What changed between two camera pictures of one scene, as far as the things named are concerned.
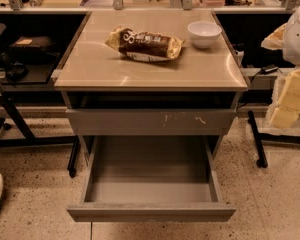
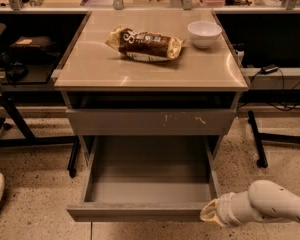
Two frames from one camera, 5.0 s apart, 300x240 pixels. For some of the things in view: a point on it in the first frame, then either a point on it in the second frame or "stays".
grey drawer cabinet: (150, 73) stays
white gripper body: (298, 40) to (225, 208)
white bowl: (204, 33) stays
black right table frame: (260, 137) stays
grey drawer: (152, 178) stays
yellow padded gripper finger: (276, 39) to (208, 213)
